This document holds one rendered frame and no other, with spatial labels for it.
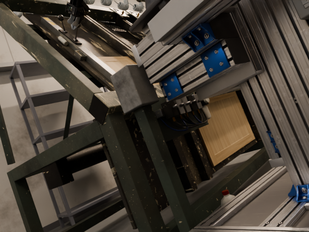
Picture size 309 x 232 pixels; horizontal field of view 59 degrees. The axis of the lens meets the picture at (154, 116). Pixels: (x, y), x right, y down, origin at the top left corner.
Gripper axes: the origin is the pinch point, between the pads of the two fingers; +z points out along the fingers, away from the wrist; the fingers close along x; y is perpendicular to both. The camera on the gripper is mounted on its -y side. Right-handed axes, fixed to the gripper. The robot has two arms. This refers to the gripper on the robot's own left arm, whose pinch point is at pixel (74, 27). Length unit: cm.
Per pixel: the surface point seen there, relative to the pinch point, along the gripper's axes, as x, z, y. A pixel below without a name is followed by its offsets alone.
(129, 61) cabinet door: 33.4, 11.4, -21.6
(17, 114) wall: -133, 200, -120
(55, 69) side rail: 15.1, 14.1, 31.4
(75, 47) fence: 4.8, 10.7, 1.0
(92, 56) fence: 19.4, 9.4, 4.8
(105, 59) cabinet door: 22.8, 11.5, -6.1
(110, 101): 54, 8, 42
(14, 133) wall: -119, 216, -103
